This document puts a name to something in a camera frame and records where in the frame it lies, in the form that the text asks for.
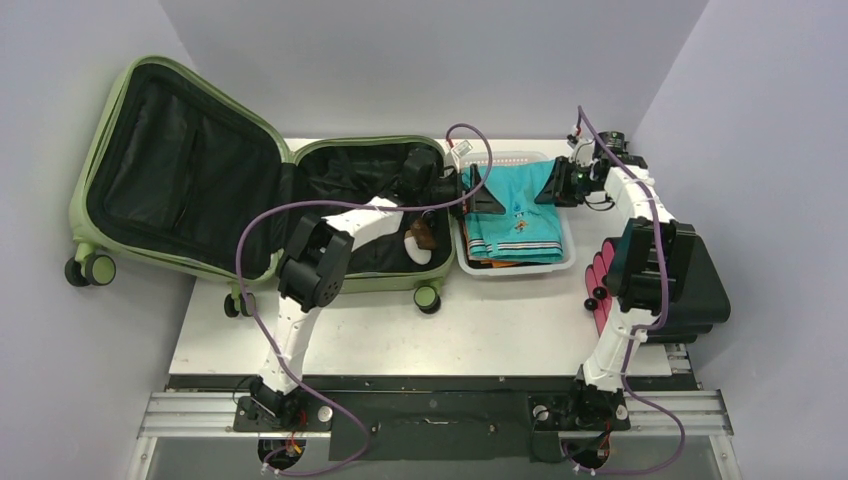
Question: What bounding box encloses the white brown cosmetic palette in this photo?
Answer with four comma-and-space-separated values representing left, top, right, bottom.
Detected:
403, 218, 438, 266

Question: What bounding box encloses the black and pink storage organizer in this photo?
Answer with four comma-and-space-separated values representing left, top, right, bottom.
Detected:
583, 237, 731, 344

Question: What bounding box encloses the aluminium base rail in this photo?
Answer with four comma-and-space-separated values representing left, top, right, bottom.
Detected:
138, 390, 732, 439

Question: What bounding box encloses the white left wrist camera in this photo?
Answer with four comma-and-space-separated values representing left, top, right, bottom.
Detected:
449, 140, 473, 165

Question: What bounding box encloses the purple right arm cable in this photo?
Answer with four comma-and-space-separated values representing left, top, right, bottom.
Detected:
576, 104, 687, 477

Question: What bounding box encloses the teal garment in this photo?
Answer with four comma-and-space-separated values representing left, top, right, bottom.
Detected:
464, 160, 566, 264

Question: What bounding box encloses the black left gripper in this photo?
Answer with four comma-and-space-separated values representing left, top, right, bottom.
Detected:
417, 166, 503, 222

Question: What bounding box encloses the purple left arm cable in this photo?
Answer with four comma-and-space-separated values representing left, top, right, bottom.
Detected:
235, 122, 495, 477

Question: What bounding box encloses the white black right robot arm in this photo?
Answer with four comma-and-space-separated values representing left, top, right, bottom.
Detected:
536, 130, 695, 427

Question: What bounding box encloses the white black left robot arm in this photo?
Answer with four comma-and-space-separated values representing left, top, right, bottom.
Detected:
250, 154, 506, 430

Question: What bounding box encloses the green hard-shell suitcase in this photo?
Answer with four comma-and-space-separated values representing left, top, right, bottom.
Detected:
64, 56, 456, 318

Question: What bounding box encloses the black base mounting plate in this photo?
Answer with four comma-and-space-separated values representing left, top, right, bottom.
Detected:
143, 375, 694, 471

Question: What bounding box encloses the orange item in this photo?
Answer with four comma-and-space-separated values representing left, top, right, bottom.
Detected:
467, 258, 529, 269

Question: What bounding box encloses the white perforated plastic basket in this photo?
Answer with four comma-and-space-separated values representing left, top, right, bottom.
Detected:
454, 151, 576, 276

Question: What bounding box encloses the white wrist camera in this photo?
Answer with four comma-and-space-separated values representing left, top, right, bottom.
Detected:
567, 134, 595, 169
449, 140, 473, 165

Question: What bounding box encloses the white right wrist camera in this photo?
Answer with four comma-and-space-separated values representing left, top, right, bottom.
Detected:
567, 134, 595, 169

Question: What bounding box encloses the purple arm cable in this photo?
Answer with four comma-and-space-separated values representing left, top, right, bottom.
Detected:
235, 122, 495, 477
576, 104, 687, 477

